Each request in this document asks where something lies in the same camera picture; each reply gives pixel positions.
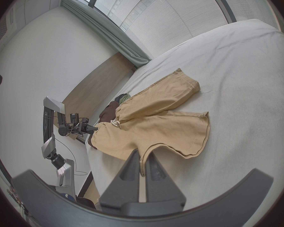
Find dark brown garment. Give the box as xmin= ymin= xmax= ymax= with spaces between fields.
xmin=86 ymin=101 xmax=120 ymax=150

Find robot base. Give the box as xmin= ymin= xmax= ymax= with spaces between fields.
xmin=47 ymin=185 xmax=97 ymax=209

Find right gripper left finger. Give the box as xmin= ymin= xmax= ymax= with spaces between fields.
xmin=100 ymin=148 xmax=140 ymax=209

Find black cable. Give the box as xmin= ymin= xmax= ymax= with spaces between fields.
xmin=54 ymin=137 xmax=88 ymax=176

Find grey-green curtain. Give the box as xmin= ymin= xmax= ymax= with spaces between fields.
xmin=61 ymin=0 xmax=152 ymax=68

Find tan shorts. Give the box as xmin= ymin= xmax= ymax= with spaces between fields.
xmin=91 ymin=68 xmax=211 ymax=177

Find window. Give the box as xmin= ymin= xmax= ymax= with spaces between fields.
xmin=72 ymin=0 xmax=284 ymax=61

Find white air conditioner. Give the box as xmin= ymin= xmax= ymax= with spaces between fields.
xmin=0 ymin=7 xmax=17 ymax=54

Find green garment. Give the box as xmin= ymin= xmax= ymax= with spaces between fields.
xmin=115 ymin=93 xmax=131 ymax=104

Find bed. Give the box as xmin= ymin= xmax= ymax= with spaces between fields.
xmin=62 ymin=19 xmax=284 ymax=213

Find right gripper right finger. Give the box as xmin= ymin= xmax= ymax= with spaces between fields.
xmin=145 ymin=151 xmax=187 ymax=209

